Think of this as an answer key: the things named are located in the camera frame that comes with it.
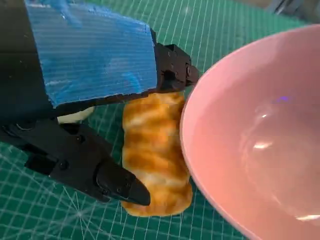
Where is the pink bowl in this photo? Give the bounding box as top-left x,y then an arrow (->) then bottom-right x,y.
180,24 -> 320,240

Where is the green cutting mat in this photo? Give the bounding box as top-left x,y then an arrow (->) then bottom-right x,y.
0,0 -> 320,240

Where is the bare left robot hand blue tape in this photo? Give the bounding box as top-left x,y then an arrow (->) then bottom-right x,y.
0,0 -> 201,207

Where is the round toy bread bun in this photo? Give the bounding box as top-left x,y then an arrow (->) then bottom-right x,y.
56,106 -> 97,125

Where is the long toy bread loaf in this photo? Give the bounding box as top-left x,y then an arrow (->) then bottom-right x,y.
121,90 -> 193,217

